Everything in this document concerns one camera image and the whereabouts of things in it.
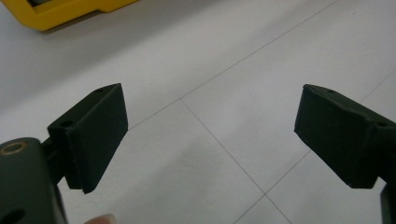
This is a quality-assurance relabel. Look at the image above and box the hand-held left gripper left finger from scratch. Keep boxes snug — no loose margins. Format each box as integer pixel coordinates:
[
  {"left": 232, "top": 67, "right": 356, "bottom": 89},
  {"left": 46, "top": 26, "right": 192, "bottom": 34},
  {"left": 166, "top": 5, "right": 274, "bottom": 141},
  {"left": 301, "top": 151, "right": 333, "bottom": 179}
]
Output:
[{"left": 47, "top": 82, "right": 129, "bottom": 194}]

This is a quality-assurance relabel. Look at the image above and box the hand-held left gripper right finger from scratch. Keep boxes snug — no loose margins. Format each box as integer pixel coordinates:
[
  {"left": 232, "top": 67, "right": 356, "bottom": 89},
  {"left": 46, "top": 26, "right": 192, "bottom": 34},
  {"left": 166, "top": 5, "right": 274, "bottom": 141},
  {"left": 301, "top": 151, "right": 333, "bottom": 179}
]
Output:
[{"left": 293, "top": 83, "right": 396, "bottom": 189}]

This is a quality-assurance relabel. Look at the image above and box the yellow plastic box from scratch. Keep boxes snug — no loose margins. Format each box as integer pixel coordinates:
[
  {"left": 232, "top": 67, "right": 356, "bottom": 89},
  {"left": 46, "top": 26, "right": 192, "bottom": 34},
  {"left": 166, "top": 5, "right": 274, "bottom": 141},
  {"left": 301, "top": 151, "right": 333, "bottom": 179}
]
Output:
[{"left": 0, "top": 0, "right": 140, "bottom": 32}]

